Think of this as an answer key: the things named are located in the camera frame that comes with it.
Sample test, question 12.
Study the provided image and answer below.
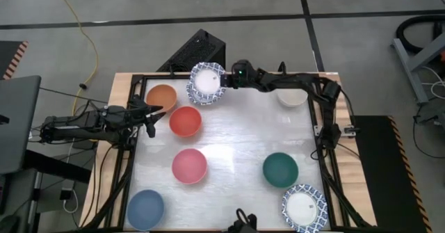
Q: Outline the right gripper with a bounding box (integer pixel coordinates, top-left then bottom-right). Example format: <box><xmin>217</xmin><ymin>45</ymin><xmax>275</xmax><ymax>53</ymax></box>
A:
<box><xmin>220</xmin><ymin>59</ymin><xmax>261</xmax><ymax>90</ymax></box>

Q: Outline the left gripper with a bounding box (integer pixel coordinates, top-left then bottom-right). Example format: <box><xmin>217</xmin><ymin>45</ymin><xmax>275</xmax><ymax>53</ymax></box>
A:
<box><xmin>100</xmin><ymin>96</ymin><xmax>167</xmax><ymax>138</ymax></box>

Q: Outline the blue patterned paper bowl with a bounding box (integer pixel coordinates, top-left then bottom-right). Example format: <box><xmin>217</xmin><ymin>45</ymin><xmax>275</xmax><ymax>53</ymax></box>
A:
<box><xmin>190</xmin><ymin>61</ymin><xmax>227</xmax><ymax>102</ymax></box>
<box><xmin>281</xmin><ymin>184</ymin><xmax>329</xmax><ymax>233</ymax></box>
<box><xmin>186</xmin><ymin>81</ymin><xmax>227</xmax><ymax>106</ymax></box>

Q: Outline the orange bowl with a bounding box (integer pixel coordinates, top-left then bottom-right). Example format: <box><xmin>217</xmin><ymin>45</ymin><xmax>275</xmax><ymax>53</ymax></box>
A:
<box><xmin>145</xmin><ymin>83</ymin><xmax>178</xmax><ymax>113</ymax></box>

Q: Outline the red bowl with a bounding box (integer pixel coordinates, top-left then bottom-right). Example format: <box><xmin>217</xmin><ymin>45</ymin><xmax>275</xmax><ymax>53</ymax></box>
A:
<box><xmin>168</xmin><ymin>105</ymin><xmax>203</xmax><ymax>138</ymax></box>

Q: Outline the pink bowl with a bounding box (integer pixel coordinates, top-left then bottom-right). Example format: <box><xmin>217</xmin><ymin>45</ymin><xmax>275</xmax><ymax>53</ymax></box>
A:
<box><xmin>171</xmin><ymin>147</ymin><xmax>209</xmax><ymax>185</ymax></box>

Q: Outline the cream white bowl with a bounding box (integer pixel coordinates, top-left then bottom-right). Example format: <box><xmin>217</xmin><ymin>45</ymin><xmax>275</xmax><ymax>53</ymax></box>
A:
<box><xmin>276</xmin><ymin>88</ymin><xmax>309</xmax><ymax>108</ymax></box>

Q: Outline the teal green bowl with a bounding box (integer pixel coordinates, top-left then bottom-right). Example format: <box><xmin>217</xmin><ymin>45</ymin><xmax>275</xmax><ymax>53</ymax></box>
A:
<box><xmin>262</xmin><ymin>152</ymin><xmax>300</xmax><ymax>188</ymax></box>

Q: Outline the black computer tower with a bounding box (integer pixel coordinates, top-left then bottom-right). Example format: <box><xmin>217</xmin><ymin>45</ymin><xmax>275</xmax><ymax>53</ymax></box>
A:
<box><xmin>156</xmin><ymin>29</ymin><xmax>227</xmax><ymax>73</ymax></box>

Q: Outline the black desk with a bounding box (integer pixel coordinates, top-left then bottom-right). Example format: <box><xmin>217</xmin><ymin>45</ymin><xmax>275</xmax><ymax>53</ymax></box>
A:
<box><xmin>0</xmin><ymin>149</ymin><xmax>93</xmax><ymax>233</ymax></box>

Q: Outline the grey flat panel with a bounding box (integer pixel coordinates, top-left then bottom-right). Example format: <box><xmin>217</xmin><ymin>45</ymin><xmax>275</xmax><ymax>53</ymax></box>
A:
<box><xmin>0</xmin><ymin>74</ymin><xmax>42</xmax><ymax>175</ymax></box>

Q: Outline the silver metal clamp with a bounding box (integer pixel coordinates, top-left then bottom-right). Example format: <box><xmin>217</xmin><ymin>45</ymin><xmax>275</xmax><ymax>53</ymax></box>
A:
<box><xmin>342</xmin><ymin>124</ymin><xmax>362</xmax><ymax>137</ymax></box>

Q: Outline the black hazard striped mat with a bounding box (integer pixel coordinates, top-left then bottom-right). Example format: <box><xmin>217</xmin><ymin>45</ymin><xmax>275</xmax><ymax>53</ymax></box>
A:
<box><xmin>0</xmin><ymin>40</ymin><xmax>29</xmax><ymax>81</ymax></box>
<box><xmin>350</xmin><ymin>114</ymin><xmax>434</xmax><ymax>233</ymax></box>

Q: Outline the grey metal stand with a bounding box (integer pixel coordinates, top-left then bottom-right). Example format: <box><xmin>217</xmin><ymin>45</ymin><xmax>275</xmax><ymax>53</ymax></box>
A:
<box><xmin>391</xmin><ymin>31</ymin><xmax>445</xmax><ymax>104</ymax></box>

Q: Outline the black aluminium table frame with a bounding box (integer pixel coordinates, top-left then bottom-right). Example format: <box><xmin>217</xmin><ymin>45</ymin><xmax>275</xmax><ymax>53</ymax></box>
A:
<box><xmin>80</xmin><ymin>72</ymin><xmax>375</xmax><ymax>233</ymax></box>

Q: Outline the yellow cable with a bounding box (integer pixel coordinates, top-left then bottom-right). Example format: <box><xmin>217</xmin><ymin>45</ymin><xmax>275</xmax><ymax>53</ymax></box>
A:
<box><xmin>49</xmin><ymin>0</ymin><xmax>100</xmax><ymax>118</ymax></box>

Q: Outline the black hose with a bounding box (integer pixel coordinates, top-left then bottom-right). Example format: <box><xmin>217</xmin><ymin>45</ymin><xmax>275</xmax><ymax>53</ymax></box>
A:
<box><xmin>395</xmin><ymin>15</ymin><xmax>445</xmax><ymax>55</ymax></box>

